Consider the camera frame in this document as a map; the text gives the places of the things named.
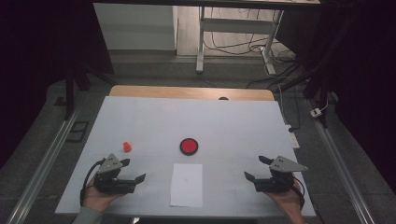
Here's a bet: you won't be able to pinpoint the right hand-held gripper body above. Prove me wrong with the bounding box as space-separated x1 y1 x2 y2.
253 155 309 194

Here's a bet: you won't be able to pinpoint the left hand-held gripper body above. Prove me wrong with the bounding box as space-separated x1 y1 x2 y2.
92 153 138 195

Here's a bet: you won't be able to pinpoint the person's left hand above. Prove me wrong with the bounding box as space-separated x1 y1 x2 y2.
81 175 126 214

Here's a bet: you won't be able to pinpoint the person's right hand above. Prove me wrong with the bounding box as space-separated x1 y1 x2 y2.
263 180 304 218

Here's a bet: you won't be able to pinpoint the white power strip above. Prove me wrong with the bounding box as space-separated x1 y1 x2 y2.
285 124 301 150

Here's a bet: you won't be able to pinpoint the white paper sheet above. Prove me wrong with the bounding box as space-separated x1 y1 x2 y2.
169 162 204 209

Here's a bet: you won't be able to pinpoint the round red ink pad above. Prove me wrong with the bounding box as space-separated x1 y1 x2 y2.
178 137 200 157

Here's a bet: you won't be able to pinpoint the white table cover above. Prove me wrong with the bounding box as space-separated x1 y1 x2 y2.
54 95 318 218

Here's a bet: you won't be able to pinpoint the black metal stand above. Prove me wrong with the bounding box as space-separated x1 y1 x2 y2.
63 60 117 121
274 15 358 129

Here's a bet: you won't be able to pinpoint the wooden table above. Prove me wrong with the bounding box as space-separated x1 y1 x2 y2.
108 84 276 103

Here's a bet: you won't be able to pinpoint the dark curtain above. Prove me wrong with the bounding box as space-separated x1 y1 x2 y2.
0 0 115 171
275 0 396 195

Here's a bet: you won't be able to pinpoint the white cabinet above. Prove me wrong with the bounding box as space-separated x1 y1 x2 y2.
92 3 178 51

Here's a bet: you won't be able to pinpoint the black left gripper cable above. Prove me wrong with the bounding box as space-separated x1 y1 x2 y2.
79 158 107 208

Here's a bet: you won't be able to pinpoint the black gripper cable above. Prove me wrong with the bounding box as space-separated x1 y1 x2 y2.
79 158 107 208
291 175 306 210

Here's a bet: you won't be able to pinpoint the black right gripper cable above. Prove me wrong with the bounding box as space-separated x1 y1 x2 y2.
291 175 306 210

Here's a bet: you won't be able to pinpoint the black floor frame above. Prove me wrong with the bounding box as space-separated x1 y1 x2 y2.
65 120 91 144

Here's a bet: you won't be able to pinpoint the aluminium floor rail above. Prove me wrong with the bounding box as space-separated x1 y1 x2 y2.
305 98 376 224
6 104 82 224

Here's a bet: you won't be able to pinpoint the black floor cables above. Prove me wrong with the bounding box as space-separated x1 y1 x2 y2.
203 7 302 90

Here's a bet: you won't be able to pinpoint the white desk frame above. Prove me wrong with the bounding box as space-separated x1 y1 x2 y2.
195 6 285 76

